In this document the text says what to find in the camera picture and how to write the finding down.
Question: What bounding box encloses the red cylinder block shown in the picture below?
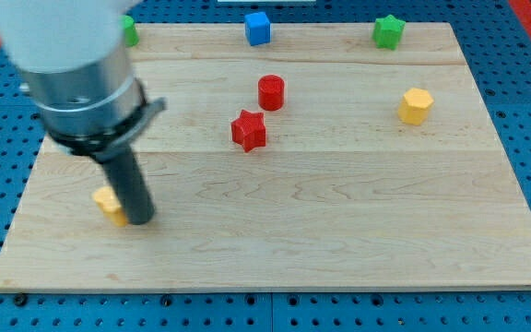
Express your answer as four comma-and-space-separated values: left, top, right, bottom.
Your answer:
257, 75, 285, 111

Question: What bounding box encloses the green star block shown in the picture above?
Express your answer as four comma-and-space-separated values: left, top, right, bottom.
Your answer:
372, 15, 407, 50

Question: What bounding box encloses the red star block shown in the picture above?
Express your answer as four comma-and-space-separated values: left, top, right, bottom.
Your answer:
230, 110, 266, 152

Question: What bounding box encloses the yellow hexagon block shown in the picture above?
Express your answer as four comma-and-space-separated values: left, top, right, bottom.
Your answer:
397, 88, 434, 125

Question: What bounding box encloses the yellow block near pointer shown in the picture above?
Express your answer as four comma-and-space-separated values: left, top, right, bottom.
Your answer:
92, 186, 129, 227

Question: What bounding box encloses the green block behind arm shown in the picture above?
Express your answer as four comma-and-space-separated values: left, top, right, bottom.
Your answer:
122, 15, 139, 47

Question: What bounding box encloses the blue cube block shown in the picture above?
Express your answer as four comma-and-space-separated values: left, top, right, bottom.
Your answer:
244, 12, 271, 46

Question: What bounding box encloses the light wooden board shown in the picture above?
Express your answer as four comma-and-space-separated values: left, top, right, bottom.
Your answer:
0, 22, 531, 293

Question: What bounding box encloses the dark grey cylindrical pointer tool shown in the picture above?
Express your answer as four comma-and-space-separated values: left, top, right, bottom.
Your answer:
100, 147, 155, 225

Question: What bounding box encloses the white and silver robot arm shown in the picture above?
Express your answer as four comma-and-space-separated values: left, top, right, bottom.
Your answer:
0, 0, 165, 163

